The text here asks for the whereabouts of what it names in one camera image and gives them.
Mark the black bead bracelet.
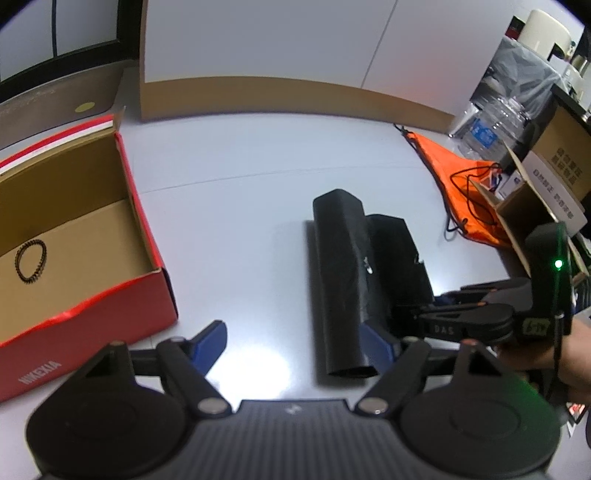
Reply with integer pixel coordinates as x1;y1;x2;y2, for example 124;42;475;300
15;241;49;283

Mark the black door frame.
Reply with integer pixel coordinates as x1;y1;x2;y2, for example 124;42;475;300
0;0;141;103

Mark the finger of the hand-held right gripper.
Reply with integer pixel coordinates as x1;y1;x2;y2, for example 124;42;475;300
438;277;532;305
392;302;490;341

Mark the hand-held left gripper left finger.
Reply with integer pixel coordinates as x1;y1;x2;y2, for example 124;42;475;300
76;320;232;419

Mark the black shopping bag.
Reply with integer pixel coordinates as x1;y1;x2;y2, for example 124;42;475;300
312;187;435;379

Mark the red shoe box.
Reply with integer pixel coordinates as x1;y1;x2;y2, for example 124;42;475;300
0;106;179;404

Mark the open cardboard box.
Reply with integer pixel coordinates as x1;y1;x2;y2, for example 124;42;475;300
468;141;591;278

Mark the brown printed cardboard box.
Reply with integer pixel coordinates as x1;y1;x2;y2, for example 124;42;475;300
526;106;591;195

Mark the large clear water bottle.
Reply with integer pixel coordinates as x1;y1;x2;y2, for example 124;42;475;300
455;92;532;162

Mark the orange drawstring bag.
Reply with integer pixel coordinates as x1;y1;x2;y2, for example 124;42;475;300
393;124;513;250

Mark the brown doormat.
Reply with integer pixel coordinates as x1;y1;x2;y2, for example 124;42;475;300
0;64;126;151

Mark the cream round appliance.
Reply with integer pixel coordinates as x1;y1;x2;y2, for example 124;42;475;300
519;9;573;61

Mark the person's right hand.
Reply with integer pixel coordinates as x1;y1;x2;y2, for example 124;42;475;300
499;316;591;401

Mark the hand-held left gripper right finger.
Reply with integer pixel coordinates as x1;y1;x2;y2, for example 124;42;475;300
355;320;511;416

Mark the grey plastic bag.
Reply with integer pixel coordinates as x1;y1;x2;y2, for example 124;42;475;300
471;36;561;139

